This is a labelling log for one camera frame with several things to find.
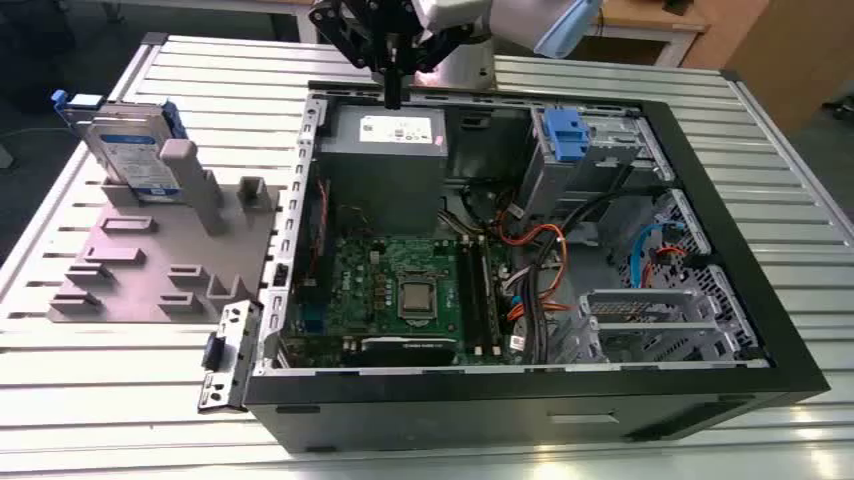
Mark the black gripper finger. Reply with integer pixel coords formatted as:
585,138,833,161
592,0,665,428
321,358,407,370
310,2,397,110
394,29,483,110

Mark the hard disk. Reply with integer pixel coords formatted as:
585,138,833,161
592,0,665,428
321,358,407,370
51,88,187,204

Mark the blue data wire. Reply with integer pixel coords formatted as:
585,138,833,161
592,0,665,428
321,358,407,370
629,223,670,290

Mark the red yellow power wire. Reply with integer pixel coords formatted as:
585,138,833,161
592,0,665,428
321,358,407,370
652,243,690,274

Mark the metal disk bay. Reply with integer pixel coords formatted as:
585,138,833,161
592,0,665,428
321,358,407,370
578,287,746,364

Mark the blue plastic drive latch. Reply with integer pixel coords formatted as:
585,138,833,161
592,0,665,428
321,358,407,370
543,107,594,164

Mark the grey power supply unit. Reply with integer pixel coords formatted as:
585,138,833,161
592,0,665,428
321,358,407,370
313,104,450,240

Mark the metal optical drive cage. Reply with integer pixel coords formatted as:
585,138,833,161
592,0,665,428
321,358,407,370
518,103,673,224

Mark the wooden desk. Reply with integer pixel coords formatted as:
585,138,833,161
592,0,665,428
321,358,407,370
270,0,710,69

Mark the green motherboard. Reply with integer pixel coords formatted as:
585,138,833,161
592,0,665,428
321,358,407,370
283,234,526,369

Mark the CPU socket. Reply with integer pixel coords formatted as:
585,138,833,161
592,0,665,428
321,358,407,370
393,269,447,327

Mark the silver CPU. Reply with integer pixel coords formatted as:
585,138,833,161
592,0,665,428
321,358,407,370
399,284,439,312

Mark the black RAM slot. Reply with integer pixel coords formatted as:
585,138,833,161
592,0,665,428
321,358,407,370
478,238,503,354
457,235,483,357

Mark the wooden cabinet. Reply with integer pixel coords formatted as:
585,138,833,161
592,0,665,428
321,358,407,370
680,0,854,136

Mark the grey plastic parts rack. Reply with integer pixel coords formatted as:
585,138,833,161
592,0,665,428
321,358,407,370
47,139,286,326

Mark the black graphics card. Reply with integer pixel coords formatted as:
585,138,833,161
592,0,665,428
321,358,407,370
341,335,461,367

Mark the black open PC case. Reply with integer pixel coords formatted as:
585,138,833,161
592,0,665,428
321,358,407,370
243,79,833,454

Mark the orange wire bundle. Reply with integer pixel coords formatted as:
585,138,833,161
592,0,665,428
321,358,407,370
497,223,573,326

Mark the black cable bundle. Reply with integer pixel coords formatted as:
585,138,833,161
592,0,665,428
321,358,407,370
517,187,662,364

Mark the grey expansion slot bracket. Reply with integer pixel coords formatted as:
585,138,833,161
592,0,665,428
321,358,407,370
198,298,267,415

